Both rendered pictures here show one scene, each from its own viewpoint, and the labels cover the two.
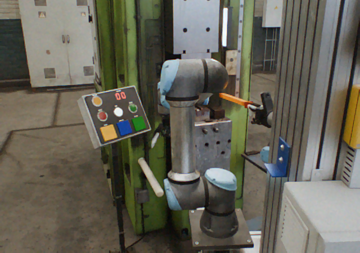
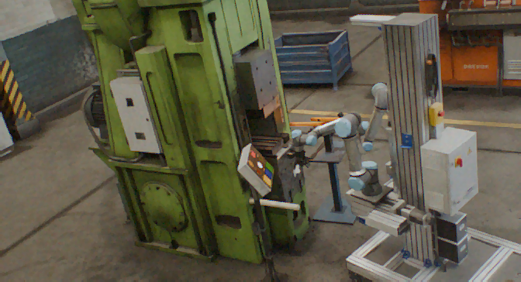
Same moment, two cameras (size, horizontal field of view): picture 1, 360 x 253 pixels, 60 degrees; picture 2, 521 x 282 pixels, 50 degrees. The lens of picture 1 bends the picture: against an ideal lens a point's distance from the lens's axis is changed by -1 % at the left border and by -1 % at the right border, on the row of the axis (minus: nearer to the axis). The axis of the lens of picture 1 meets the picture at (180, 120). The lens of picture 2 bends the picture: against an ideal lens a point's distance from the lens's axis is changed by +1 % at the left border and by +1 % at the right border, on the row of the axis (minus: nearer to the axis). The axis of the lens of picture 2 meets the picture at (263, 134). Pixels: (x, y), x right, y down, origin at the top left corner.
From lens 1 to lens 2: 3.06 m
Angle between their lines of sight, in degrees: 33
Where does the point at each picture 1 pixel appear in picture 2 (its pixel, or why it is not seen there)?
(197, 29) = (266, 85)
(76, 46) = not seen: outside the picture
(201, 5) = (264, 69)
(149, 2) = (230, 79)
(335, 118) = (426, 118)
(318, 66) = (420, 105)
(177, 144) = (355, 156)
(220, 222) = (377, 186)
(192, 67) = (353, 118)
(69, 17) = not seen: outside the picture
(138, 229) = (260, 258)
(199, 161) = (290, 178)
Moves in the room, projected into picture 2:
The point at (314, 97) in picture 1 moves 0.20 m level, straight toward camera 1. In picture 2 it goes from (421, 115) to (439, 125)
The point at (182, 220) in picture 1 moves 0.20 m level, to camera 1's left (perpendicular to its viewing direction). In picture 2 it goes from (291, 229) to (274, 240)
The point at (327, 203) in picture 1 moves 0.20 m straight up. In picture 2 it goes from (438, 146) to (436, 118)
